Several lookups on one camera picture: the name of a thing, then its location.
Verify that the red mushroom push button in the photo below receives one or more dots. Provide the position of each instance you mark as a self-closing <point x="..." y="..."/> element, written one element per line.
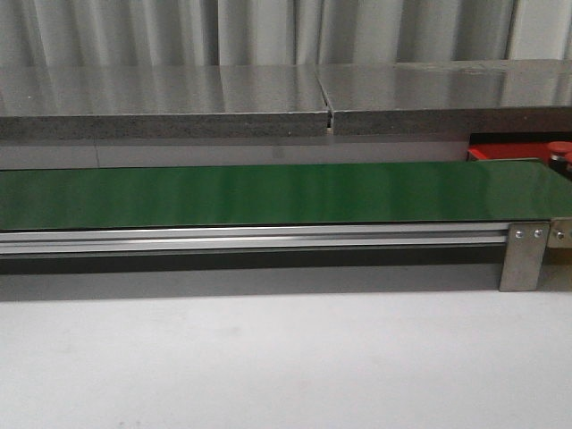
<point x="558" y="150"/>

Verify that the left grey stone slab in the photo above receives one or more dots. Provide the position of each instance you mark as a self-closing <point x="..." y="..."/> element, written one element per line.
<point x="161" y="102"/>

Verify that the grey stone slab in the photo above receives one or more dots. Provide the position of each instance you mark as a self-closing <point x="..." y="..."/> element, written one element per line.
<point x="161" y="102"/>
<point x="465" y="97"/>

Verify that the red plastic tray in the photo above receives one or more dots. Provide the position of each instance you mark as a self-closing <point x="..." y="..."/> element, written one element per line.
<point x="514" y="145"/>

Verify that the right grey stone slab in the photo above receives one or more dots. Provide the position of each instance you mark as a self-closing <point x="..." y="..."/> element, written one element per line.
<point x="465" y="97"/>

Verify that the green conveyor belt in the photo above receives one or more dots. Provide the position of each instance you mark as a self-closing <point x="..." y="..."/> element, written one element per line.
<point x="289" y="194"/>

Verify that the grey pleated curtain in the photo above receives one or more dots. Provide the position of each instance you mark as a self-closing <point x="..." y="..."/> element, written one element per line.
<point x="69" y="33"/>

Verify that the aluminium conveyor side rail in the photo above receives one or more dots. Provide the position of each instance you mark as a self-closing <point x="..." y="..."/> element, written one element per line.
<point x="254" y="237"/>

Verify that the steel conveyor support bracket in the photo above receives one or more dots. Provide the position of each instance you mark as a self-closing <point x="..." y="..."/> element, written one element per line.
<point x="526" y="244"/>

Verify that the steel conveyor end bracket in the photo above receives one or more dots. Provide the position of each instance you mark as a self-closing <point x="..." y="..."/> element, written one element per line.
<point x="560" y="235"/>

